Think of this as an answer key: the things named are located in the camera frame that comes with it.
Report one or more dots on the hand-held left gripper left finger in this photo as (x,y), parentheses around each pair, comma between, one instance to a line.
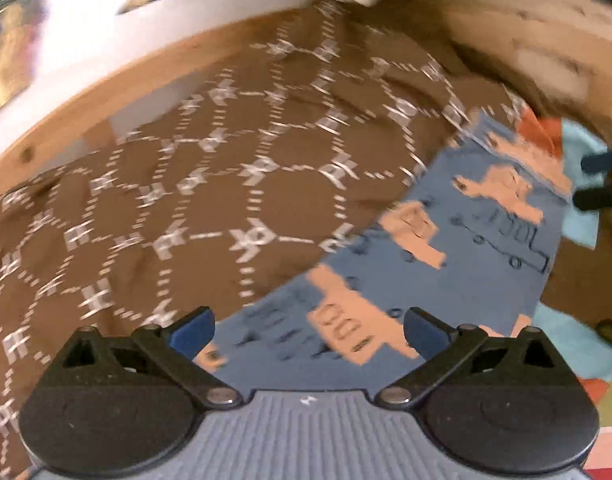
(193,332)

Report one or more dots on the wooden bed frame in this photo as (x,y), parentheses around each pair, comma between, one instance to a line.
(60,125)

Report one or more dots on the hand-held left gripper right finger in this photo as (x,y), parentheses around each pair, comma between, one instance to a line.
(426,332)

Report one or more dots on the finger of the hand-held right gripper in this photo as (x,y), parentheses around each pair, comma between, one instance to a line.
(598,199)
(603,161)

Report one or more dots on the brown patterned striped blanket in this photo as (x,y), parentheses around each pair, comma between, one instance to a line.
(195,200)

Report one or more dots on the wavy striped wall poster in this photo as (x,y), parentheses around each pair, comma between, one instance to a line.
(10,55)

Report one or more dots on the blue pants with orange print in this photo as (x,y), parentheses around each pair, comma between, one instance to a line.
(466,280)

